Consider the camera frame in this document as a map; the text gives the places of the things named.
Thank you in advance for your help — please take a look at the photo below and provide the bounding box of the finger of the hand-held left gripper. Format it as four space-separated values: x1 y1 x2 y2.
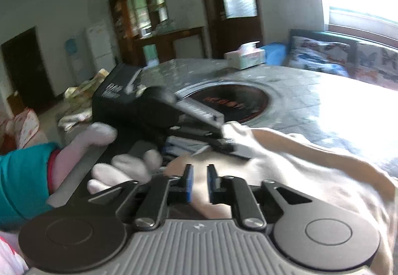
164 126 253 161
174 97 225 129

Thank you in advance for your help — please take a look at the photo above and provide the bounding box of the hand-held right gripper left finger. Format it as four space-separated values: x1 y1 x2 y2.
88 164 195 230

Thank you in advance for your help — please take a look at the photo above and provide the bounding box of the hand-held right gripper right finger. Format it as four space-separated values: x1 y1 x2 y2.
207 164 313 231

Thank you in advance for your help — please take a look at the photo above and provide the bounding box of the cream cloth garment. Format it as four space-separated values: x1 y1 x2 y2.
163 121 398 275

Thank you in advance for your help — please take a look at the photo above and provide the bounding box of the person's left forearm teal sleeve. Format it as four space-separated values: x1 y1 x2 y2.
0 142 63 228

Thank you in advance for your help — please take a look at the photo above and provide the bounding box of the person's left hand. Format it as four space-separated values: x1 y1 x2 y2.
50 122 163 195

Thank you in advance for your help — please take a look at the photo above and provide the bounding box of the round dark cooktop plate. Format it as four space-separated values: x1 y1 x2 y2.
186 83 270 125

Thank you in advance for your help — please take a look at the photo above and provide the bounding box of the pile of light cloths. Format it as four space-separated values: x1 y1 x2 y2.
57 68 108 131

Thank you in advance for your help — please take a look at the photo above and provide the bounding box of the white refrigerator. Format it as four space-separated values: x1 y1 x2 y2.
85 20 116 74

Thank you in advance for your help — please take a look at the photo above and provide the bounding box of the water dispenser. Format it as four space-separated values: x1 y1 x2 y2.
64 36 88 84

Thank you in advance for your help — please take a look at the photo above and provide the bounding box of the tissue box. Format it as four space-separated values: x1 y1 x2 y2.
224 41 267 71

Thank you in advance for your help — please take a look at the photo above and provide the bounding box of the wooden display cabinet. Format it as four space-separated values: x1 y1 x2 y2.
108 0 206 66

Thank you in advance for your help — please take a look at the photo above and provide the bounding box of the blue plastic container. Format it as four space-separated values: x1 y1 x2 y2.
260 43 287 66

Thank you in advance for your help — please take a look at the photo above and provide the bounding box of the floral pink pillow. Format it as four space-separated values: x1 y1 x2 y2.
12 108 41 149

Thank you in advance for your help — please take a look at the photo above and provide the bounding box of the butterfly print cushion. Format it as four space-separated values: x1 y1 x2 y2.
289 35 353 78
354 42 398 90

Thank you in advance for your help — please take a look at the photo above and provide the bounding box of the person's pink clothing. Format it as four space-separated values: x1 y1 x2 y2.
0 230 30 275

